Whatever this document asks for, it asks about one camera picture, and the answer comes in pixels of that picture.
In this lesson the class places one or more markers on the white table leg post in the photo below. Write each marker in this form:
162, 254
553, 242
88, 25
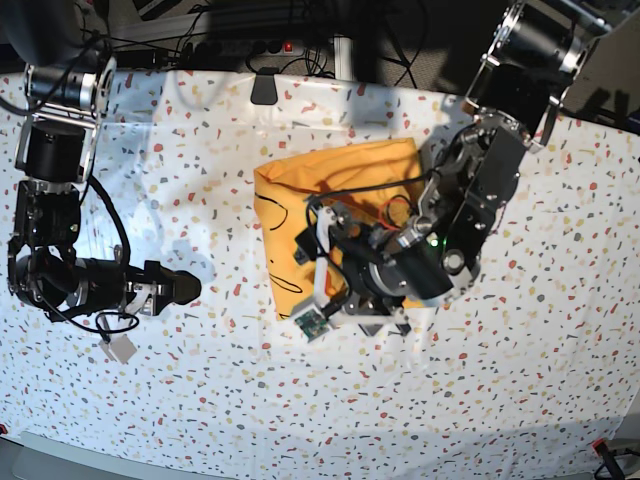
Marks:
343, 58

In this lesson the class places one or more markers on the black table clamp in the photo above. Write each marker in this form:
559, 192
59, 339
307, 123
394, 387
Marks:
264, 92

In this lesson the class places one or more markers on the terrazzo patterned tablecloth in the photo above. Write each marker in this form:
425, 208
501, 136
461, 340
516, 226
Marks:
514, 381

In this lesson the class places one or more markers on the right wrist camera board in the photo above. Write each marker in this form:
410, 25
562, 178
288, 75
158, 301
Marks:
120, 349

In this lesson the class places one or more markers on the power strip with red switch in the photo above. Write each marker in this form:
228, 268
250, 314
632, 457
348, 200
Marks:
242, 47

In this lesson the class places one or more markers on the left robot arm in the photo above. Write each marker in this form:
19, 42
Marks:
536, 53

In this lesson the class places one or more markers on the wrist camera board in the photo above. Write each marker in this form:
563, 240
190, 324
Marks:
312, 323
120, 349

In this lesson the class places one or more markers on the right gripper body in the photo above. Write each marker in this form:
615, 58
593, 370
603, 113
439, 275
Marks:
143, 290

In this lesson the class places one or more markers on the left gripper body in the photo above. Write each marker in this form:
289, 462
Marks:
357, 275

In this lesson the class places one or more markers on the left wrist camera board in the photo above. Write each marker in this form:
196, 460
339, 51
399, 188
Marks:
312, 323

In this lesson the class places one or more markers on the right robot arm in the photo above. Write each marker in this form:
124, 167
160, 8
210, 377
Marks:
67, 84

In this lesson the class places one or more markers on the red clamp bottom right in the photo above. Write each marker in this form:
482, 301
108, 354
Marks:
609, 468

